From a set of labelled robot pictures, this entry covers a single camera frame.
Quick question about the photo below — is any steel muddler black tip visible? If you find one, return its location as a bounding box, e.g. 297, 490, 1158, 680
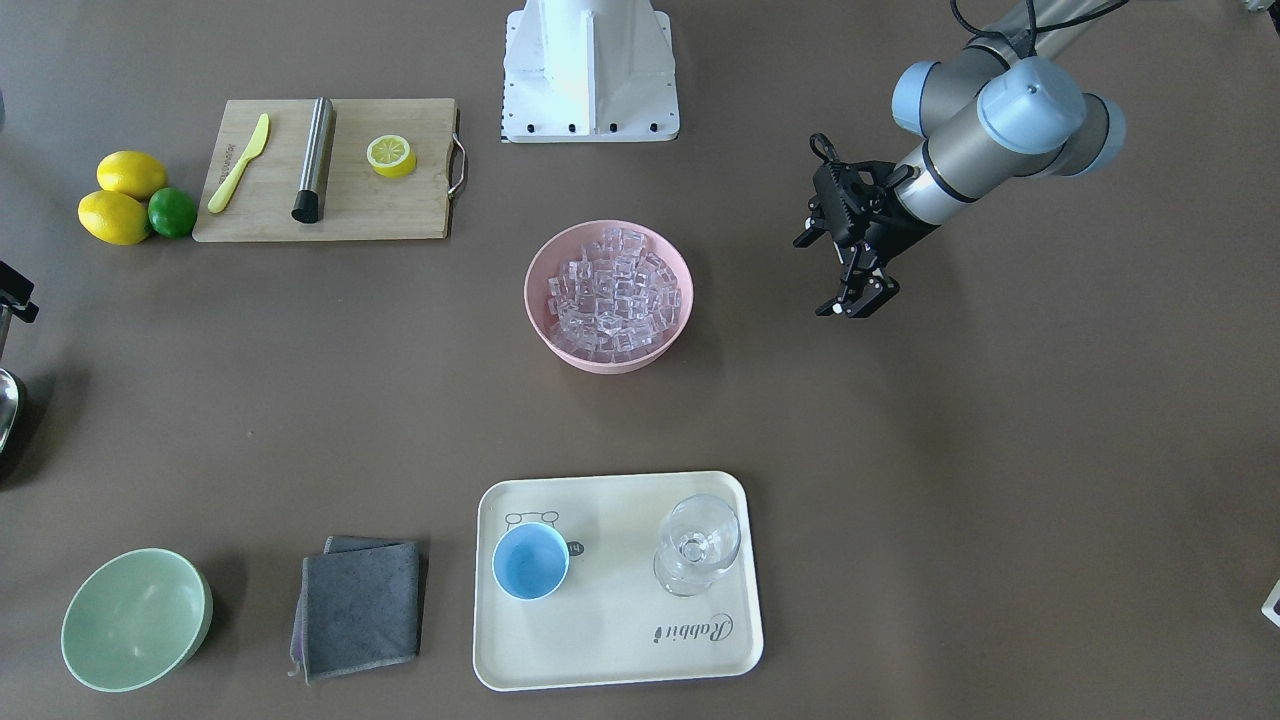
291, 97, 337, 224

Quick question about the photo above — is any stainless steel ice scoop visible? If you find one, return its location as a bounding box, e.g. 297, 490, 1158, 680
1, 304, 23, 454

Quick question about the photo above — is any half lemon slice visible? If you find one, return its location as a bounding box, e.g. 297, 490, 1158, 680
366, 135, 417, 178

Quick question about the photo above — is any cream serving tray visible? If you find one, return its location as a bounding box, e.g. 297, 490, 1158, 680
474, 470, 765, 692

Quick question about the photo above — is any grey folded cloth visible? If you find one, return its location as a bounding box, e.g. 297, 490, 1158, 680
291, 536, 422, 684

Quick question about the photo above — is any bamboo cutting board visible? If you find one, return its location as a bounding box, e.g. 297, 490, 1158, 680
193, 97, 465, 243

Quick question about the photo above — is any green bowl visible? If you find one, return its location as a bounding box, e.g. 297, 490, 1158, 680
60, 548, 212, 693

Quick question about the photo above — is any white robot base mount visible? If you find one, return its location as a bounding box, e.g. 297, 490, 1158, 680
500, 1, 681, 143

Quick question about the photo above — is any clear wine glass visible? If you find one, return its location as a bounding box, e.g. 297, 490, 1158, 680
653, 495, 742, 597

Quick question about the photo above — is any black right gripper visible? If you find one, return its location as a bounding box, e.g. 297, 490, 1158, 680
0, 263, 38, 323

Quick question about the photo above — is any blue plastic cup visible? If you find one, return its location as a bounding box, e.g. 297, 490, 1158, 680
492, 521, 570, 601

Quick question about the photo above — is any green lime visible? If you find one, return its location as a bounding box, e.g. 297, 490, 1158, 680
147, 187, 198, 238

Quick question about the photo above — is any pink bowl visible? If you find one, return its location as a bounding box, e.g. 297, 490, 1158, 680
524, 220, 694, 374

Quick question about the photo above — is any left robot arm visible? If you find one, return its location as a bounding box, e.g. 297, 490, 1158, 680
795, 1, 1126, 318

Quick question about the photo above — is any clear ice cubes pile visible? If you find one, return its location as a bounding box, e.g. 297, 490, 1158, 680
547, 225, 686, 364

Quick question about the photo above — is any yellow lemon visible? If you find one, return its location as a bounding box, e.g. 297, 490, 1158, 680
95, 150, 168, 202
77, 190, 152, 246

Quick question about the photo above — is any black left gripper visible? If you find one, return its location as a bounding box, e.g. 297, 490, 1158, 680
794, 135, 938, 318

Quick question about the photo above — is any yellow plastic knife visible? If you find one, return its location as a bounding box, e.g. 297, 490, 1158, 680
206, 113, 271, 214

